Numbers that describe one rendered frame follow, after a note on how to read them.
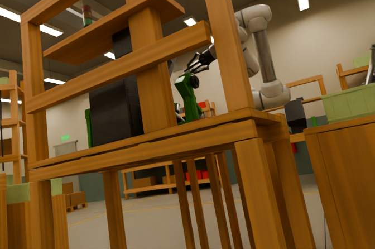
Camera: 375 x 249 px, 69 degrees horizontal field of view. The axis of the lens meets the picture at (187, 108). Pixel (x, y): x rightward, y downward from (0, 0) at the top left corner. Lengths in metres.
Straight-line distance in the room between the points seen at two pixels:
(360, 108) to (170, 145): 1.06
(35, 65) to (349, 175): 2.05
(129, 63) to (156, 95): 0.21
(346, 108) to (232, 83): 0.83
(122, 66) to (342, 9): 6.70
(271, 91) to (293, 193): 0.77
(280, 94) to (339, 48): 5.30
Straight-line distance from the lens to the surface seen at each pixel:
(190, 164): 2.27
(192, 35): 1.19
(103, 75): 1.47
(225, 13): 1.21
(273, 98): 2.10
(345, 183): 1.72
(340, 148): 1.70
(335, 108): 1.76
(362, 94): 1.76
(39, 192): 1.98
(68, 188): 8.52
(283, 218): 2.03
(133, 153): 1.36
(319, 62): 7.24
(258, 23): 2.04
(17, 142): 4.07
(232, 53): 1.14
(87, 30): 1.66
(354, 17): 7.58
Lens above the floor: 0.71
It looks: 11 degrees up
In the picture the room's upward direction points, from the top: 10 degrees counter-clockwise
